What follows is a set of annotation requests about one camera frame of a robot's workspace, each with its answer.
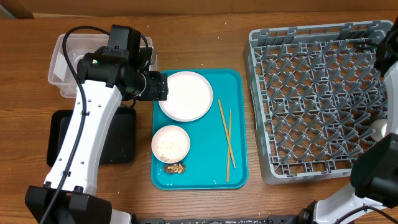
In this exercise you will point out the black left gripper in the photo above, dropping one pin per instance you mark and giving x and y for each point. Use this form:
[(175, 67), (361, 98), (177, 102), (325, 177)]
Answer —
[(158, 88)]

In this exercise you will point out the pink bowl with rice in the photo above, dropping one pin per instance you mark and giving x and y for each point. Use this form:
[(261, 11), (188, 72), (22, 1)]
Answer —
[(170, 144)]

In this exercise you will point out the wooden chopstick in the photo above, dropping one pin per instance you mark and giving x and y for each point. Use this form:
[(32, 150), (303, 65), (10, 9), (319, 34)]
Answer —
[(226, 131), (228, 154)]

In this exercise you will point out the small white cup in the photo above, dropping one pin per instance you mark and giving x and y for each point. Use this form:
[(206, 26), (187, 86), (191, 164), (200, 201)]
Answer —
[(379, 126)]

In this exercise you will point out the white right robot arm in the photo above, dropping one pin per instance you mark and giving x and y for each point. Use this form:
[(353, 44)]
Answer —
[(373, 179)]

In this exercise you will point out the grey dishwasher rack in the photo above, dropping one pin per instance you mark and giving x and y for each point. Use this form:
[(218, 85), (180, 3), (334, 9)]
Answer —
[(315, 96)]

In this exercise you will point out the clear plastic bin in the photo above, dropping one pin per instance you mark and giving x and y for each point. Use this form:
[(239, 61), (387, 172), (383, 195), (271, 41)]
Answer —
[(66, 56)]

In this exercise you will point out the large white plate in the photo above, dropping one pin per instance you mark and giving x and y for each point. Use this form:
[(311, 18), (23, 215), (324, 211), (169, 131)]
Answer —
[(189, 97)]

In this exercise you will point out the black tray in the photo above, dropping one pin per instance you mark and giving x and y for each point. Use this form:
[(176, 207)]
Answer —
[(119, 146)]

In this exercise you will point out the brown food scrap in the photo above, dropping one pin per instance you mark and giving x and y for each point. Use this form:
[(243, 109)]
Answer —
[(176, 168)]

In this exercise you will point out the teal plastic tray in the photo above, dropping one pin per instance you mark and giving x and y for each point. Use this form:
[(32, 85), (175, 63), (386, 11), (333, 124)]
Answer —
[(206, 161)]

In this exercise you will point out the black rail at table edge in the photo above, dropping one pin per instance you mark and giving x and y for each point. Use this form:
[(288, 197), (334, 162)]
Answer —
[(217, 221)]

